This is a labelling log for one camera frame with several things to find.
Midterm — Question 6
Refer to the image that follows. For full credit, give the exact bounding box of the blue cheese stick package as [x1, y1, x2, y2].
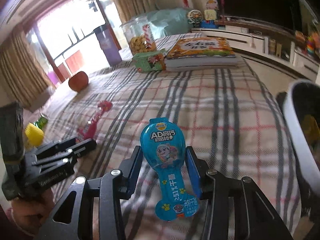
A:
[140, 118, 199, 221]

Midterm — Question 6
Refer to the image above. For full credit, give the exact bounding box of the yellow snack wrapper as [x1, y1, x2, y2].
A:
[301, 114, 319, 147]

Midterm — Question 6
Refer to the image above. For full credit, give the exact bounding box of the white rimmed trash bin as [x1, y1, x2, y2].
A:
[281, 79, 319, 220]

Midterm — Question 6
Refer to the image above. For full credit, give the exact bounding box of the person's left hand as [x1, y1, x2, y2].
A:
[11, 188, 54, 236]

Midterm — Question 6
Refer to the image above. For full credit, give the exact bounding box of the plaid table cloth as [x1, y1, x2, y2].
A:
[36, 57, 300, 239]

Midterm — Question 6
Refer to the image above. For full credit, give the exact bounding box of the beige curtain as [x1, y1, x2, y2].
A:
[1, 31, 53, 108]

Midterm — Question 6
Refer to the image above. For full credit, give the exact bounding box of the red apple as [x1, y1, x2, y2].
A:
[68, 71, 89, 93]

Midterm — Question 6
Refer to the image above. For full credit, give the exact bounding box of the purple thermos bottle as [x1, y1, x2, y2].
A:
[93, 25, 122, 67]

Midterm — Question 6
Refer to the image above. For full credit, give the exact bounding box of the orange children's book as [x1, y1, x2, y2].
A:
[164, 37, 238, 72]

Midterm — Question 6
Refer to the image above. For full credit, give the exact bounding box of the white tv cabinet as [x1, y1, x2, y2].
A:
[192, 20, 319, 81]

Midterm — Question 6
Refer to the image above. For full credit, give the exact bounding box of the green snack box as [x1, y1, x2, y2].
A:
[132, 49, 166, 73]

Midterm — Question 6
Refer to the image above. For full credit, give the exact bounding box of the clear cookie jar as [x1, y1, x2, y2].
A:
[121, 16, 157, 55]

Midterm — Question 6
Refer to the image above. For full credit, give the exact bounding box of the ferris wheel toy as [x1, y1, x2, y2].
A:
[187, 9, 203, 28]

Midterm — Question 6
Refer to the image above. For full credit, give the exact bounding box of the teal covered chair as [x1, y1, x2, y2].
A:
[137, 8, 193, 39]

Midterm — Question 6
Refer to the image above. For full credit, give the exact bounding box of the black television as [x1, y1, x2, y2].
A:
[217, 0, 308, 34]

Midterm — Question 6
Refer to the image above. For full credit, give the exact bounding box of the rainbow stacking ring toy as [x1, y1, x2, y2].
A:
[306, 36, 316, 56]

